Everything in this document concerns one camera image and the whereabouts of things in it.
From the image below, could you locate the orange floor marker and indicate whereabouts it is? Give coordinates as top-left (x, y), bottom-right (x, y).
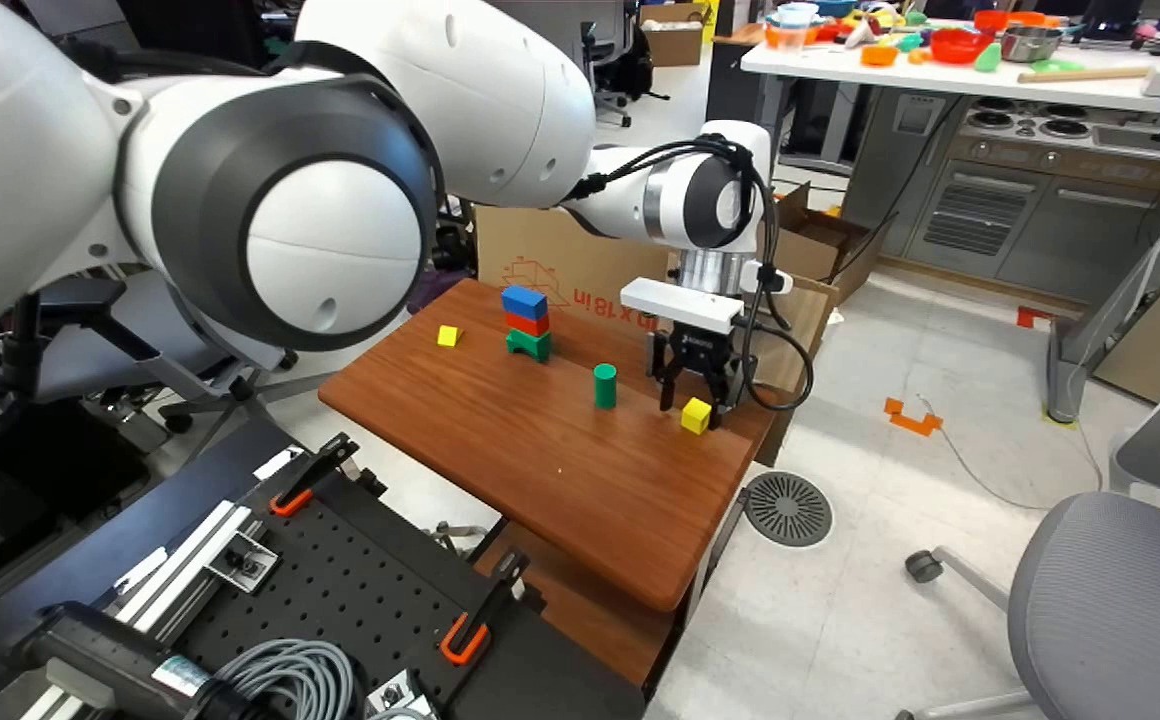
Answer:
top-left (880, 398), bottom-right (949, 442)

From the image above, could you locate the gray fabric swivel chair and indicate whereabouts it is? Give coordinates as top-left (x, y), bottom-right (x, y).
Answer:
top-left (894, 352), bottom-right (1160, 720)

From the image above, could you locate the aluminum extrusion rail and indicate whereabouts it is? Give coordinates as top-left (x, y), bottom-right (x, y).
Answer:
top-left (111, 496), bottom-right (256, 632)

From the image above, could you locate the blue rectangular block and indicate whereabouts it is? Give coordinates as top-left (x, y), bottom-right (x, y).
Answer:
top-left (500, 283), bottom-right (553, 322)

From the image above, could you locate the large cardboard panel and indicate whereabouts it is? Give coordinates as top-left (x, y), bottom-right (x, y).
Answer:
top-left (472, 205), bottom-right (836, 398)

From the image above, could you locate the black perforated breadboard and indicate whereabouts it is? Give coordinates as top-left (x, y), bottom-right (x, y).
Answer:
top-left (177, 463), bottom-right (653, 720)

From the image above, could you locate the green black base device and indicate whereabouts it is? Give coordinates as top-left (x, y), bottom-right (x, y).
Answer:
top-left (4, 603), bottom-right (214, 720)

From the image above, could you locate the round metal floor drain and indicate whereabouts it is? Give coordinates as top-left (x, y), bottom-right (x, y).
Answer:
top-left (735, 467), bottom-right (836, 554)

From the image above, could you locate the orange black bar clamp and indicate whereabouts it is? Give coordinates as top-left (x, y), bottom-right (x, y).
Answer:
top-left (267, 434), bottom-right (360, 526)
top-left (437, 555), bottom-right (534, 671)

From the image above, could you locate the gray coiled cable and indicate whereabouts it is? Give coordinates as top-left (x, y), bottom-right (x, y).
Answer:
top-left (214, 638), bottom-right (366, 720)

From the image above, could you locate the open cardboard box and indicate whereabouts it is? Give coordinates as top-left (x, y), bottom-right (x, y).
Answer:
top-left (765, 182), bottom-right (880, 304)

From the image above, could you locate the white long table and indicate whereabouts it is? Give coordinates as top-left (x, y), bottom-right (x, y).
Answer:
top-left (735, 34), bottom-right (1160, 430)

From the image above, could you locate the red plastic bowl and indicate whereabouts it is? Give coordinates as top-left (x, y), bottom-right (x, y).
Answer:
top-left (928, 27), bottom-right (992, 68)

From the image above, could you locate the gray drawer cabinet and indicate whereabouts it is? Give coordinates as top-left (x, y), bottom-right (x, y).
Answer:
top-left (855, 92), bottom-right (1160, 312)

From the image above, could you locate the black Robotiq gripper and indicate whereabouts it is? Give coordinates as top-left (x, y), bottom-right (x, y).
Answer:
top-left (653, 323), bottom-right (753, 430)

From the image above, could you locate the green rectangular block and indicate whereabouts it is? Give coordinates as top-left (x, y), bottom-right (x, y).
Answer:
top-left (504, 330), bottom-right (561, 365)

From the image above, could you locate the small closed cardboard box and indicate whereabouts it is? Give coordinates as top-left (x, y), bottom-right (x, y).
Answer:
top-left (639, 0), bottom-right (708, 73)

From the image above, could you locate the wooden stick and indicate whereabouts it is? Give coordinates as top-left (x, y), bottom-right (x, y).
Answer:
top-left (1015, 55), bottom-right (1160, 89)

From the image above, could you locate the large yellow cube block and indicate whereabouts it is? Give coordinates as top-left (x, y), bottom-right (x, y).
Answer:
top-left (677, 398), bottom-right (720, 442)

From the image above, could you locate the dark toy basket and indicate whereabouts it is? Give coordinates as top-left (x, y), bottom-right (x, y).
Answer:
top-left (1000, 24), bottom-right (1068, 68)

